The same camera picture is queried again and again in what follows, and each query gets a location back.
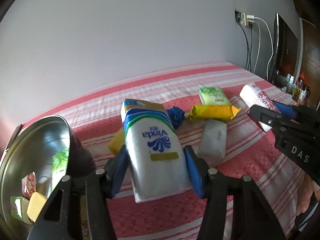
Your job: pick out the large green tissue pack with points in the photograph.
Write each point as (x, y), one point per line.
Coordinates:
(59, 166)

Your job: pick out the yellow sponge in tin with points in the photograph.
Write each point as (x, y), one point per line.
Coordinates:
(36, 204)

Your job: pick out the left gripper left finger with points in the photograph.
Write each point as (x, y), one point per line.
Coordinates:
(115, 172)

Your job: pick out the white blue Vinda tissue pack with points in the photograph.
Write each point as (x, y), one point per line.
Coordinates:
(157, 161)

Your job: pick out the wooden door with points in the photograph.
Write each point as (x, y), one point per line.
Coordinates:
(310, 60)

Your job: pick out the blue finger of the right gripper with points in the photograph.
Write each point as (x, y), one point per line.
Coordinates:
(286, 110)

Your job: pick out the wall socket with plugs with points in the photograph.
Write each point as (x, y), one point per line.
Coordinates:
(244, 19)

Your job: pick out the grey white pack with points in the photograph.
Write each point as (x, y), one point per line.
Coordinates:
(212, 147)

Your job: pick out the round metal tin box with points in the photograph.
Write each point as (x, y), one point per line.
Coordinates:
(33, 151)

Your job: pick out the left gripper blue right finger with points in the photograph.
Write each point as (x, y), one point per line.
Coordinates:
(198, 173)

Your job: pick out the yellow sponge on bed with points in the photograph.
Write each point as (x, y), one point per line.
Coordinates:
(117, 142)

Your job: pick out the gold yellow snack packet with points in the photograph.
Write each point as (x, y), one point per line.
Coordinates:
(217, 112)

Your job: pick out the black monitor screen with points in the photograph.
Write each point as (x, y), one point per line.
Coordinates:
(285, 47)

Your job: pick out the cluttered side table items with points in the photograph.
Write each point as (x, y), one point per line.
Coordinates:
(297, 90)

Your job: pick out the red wedding wipes packet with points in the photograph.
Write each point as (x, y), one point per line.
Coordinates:
(28, 184)

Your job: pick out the small green tissue pack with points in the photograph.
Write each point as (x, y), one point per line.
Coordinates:
(213, 96)

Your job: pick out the blue crumpled cloth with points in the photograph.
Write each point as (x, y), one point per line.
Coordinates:
(176, 116)

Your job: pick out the white pack red letters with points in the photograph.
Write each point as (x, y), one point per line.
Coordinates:
(252, 94)

